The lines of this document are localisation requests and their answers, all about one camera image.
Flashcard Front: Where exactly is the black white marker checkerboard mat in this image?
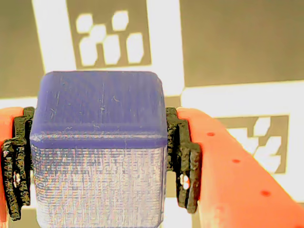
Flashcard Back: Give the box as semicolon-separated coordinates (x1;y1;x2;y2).
0;0;304;228

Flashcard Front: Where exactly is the red gripper finger with black pad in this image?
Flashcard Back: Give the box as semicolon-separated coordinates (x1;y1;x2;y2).
0;106;36;228
165;107;304;228

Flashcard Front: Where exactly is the blue cube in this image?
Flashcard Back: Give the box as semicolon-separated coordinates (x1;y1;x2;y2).
29;70;169;228

